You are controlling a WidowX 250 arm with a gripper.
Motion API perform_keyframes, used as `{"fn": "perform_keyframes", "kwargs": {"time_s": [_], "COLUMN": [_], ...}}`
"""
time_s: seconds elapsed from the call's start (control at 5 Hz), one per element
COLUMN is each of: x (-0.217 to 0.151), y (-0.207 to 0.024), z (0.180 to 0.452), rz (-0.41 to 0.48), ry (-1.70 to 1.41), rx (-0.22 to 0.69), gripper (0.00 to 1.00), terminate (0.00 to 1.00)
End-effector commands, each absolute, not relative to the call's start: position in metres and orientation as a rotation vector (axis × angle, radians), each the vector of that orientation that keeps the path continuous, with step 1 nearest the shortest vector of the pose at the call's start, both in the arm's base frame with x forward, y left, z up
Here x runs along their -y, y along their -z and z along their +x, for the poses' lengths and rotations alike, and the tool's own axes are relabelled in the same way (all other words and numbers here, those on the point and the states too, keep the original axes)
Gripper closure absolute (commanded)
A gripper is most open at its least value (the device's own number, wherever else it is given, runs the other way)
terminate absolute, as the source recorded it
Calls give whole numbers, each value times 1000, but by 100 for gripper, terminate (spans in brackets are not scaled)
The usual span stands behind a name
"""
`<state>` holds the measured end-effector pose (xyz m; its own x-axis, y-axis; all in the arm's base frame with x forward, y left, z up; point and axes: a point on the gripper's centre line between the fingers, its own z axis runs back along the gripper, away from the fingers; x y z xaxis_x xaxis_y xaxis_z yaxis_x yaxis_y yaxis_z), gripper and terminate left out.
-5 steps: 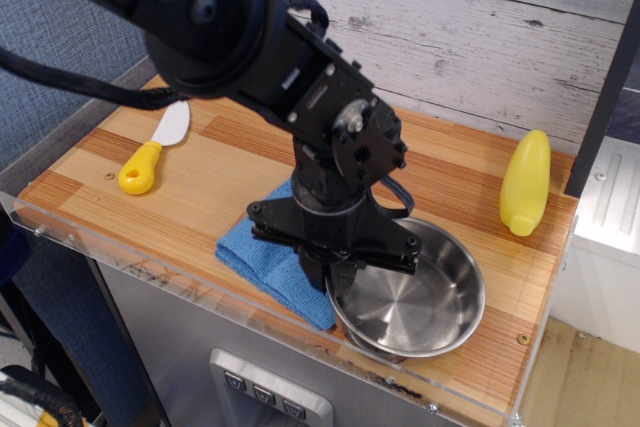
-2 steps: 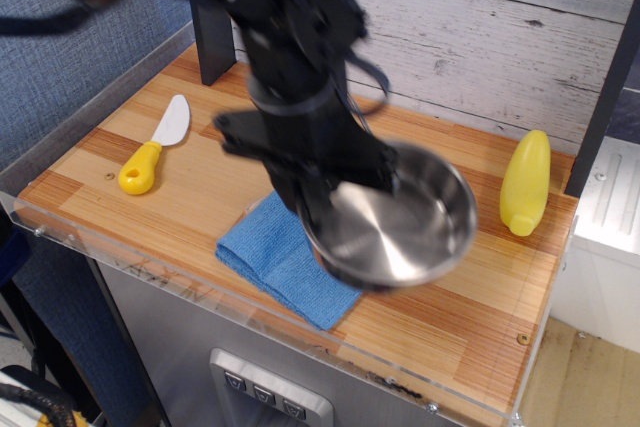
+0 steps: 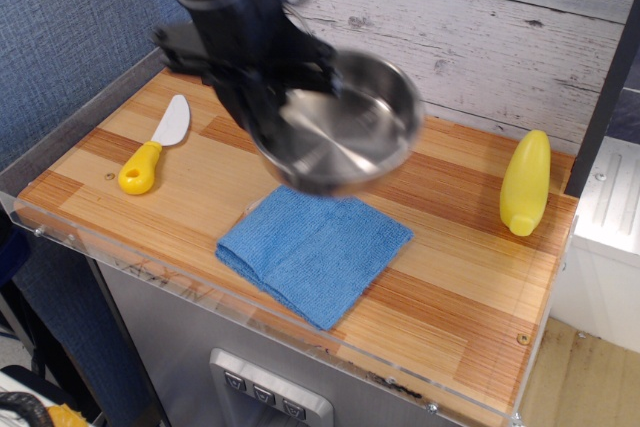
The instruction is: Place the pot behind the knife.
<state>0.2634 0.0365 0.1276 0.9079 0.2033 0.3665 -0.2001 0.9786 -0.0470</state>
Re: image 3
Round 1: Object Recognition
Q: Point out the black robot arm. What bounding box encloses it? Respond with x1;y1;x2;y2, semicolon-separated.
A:
153;0;340;141

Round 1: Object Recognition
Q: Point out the stainless steel pot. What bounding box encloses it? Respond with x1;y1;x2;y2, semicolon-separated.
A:
249;50;424;197

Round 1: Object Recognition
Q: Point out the black vertical post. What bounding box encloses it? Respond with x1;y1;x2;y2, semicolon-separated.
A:
563;0;640;197

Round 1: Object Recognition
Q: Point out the yellow handled toy knife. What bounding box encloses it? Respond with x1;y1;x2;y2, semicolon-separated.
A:
118;94;191;195

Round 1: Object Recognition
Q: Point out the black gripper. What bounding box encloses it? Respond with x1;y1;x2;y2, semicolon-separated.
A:
152;0;342;142

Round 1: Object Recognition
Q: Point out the yellow object bottom left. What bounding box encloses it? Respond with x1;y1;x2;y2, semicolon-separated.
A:
47;404;91;427

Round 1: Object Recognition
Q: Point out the white appliance with vents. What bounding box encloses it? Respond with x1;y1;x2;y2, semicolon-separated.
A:
550;137;639;352

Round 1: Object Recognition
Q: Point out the stainless steel cabinet front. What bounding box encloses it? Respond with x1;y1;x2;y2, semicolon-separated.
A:
89;254;481;427

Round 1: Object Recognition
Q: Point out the silver button control panel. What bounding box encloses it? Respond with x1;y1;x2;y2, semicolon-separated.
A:
209;348;334;426

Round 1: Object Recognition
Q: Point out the clear acrylic table guard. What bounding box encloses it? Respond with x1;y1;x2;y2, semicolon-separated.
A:
1;53;577;426

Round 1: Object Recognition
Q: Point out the blue folded cloth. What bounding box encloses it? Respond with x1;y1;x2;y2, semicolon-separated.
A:
216;186;413;330

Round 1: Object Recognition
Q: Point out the black braided cable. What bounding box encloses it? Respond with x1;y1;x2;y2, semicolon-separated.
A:
0;390;54;427

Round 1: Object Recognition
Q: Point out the yellow plastic bottle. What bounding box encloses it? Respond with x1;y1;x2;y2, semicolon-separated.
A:
499;130;551;237

